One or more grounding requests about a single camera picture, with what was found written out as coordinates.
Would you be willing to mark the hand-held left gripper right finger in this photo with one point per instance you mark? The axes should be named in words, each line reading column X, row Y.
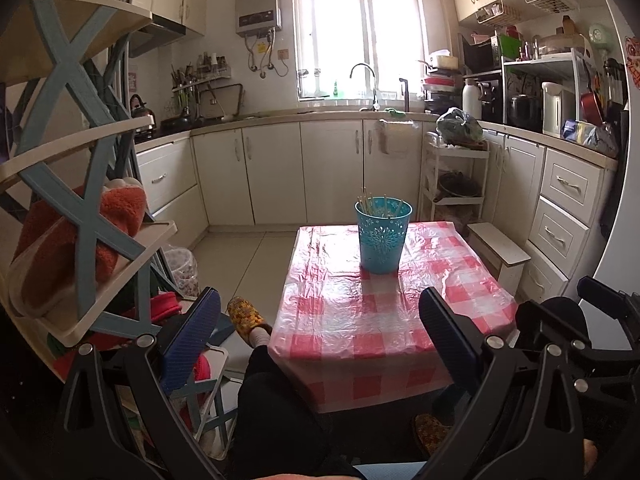
column 450, row 340

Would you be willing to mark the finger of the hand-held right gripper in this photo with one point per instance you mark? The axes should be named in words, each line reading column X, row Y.
column 610, row 295
column 610, row 365

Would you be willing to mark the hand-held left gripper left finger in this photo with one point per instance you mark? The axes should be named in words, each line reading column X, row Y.
column 192, row 335

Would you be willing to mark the blue plastic utensil holder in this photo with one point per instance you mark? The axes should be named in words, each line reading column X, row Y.
column 382, row 245

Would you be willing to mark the bundle of wooden chopsticks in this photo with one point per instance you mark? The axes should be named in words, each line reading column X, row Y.
column 365, row 200

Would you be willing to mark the dark blue flat box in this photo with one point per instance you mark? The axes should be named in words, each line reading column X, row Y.
column 222, row 332

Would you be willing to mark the white folding stool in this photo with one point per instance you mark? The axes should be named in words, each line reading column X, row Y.
column 220, row 355

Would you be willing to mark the white refrigerator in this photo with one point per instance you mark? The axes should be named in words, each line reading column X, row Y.
column 620, row 260

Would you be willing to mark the trash bin with plastic bag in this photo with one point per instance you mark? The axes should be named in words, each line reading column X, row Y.
column 182, row 270

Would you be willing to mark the red checked plastic tablecloth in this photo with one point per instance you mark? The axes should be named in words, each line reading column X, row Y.
column 360, row 320

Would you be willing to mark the white step stool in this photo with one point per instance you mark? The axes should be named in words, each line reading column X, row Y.
column 500, row 245

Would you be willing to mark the person's left leg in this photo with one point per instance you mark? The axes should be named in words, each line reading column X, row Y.
column 280, row 410

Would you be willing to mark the dark cooking pot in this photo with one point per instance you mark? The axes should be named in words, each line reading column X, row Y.
column 457, row 187

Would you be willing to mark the blue plastic packet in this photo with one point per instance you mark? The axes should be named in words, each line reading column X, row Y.
column 580, row 132

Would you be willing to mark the orange fuzzy slippers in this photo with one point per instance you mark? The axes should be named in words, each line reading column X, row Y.
column 50, row 245

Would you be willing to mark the white kitchen base cabinets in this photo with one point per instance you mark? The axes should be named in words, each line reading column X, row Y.
column 275, row 170

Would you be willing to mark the white trolley rack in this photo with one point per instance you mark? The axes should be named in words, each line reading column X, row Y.
column 462, row 154

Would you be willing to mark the red frying pan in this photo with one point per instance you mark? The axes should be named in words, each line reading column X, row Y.
column 592, row 105

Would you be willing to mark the white electric water boiler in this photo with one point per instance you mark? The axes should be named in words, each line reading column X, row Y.
column 555, row 110

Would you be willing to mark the white hanging door bin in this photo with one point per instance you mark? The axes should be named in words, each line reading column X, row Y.
column 397, row 137

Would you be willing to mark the green plastic bag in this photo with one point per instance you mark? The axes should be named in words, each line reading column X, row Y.
column 460, row 127

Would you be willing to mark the black frying pan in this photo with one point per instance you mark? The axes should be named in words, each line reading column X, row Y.
column 175, row 121

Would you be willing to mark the steel kettle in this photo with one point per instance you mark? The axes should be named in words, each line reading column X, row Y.
column 142, row 115

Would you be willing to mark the green dish cloth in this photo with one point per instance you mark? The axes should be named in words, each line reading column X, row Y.
column 395, row 112

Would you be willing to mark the black rimmed tray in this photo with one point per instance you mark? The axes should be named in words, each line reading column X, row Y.
column 225, row 102

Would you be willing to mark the red cartoon sticker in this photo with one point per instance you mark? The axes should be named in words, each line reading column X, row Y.
column 634, row 60

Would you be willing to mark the white thermos jug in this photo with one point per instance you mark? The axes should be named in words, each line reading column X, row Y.
column 471, row 102

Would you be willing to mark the white countertop shelf rack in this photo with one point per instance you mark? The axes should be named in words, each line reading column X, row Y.
column 540, row 62

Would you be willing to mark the black angular tap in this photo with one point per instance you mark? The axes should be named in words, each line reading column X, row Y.
column 404, row 95

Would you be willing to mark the stack of pots and pans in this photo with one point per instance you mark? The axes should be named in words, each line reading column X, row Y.
column 440, row 90

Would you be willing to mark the small green fan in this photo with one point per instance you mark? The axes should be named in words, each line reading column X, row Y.
column 597, row 35

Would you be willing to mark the black microwave oven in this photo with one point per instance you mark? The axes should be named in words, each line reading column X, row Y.
column 477, row 55

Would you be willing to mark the green dish soap bottle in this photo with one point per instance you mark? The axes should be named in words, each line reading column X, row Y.
column 336, row 90

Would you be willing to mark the blue and white corner shelf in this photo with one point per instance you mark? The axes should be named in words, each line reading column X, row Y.
column 75, row 77

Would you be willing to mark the pink plastic basket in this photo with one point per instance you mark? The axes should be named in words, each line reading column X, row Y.
column 481, row 39

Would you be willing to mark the curved chrome faucet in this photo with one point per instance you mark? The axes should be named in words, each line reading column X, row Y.
column 362, row 64

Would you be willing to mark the black range hood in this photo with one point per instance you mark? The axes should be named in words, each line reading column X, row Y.
column 160, row 35

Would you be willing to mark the white framed window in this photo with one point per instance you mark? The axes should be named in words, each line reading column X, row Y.
column 350, row 35

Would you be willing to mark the wall utensil rack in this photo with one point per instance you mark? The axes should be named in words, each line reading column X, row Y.
column 200, row 77

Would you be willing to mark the red wall stickers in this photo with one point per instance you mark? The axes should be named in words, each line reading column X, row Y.
column 132, row 81

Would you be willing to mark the wall outlet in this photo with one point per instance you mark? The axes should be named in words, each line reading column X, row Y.
column 283, row 54

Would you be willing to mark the grey wall water heater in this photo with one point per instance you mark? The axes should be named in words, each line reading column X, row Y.
column 257, row 5

